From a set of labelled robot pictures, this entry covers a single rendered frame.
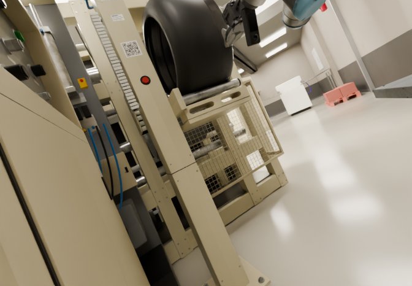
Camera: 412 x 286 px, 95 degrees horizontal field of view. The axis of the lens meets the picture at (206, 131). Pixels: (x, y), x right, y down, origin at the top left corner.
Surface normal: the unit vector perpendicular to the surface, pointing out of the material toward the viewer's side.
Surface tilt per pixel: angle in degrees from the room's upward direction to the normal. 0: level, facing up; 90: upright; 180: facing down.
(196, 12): 86
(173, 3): 72
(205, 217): 90
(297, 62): 90
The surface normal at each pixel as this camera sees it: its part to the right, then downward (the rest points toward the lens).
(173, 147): 0.36, -0.18
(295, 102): -0.40, 0.16
